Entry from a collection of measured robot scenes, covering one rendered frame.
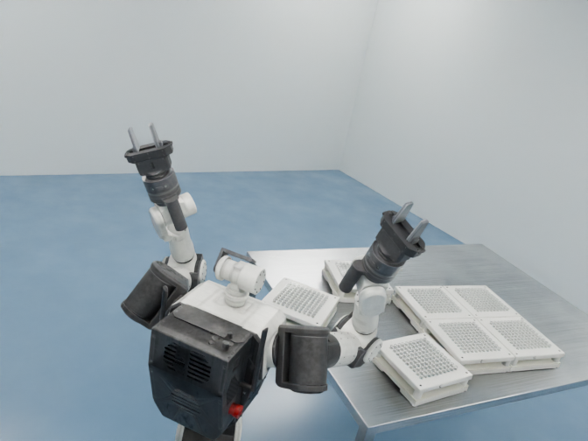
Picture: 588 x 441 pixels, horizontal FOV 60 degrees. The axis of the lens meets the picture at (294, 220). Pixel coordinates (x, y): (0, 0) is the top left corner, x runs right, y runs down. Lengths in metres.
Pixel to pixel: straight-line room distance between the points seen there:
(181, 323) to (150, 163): 0.43
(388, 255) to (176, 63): 4.62
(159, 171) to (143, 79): 4.15
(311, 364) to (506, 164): 4.38
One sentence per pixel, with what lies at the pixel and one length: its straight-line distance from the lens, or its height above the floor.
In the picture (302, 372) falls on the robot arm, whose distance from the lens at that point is 1.23.
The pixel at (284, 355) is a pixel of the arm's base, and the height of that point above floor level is 1.22.
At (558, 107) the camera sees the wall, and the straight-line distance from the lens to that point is 5.17.
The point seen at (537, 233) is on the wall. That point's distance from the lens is 5.26.
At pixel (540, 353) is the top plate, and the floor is 0.95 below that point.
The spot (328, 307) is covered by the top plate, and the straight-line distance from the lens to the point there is 1.99.
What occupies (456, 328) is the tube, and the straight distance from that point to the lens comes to 2.12.
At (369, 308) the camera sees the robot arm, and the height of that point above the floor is 1.33.
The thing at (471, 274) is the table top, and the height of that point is 0.88.
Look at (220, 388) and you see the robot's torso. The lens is 1.19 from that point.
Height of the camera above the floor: 1.98
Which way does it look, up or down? 23 degrees down
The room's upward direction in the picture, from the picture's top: 12 degrees clockwise
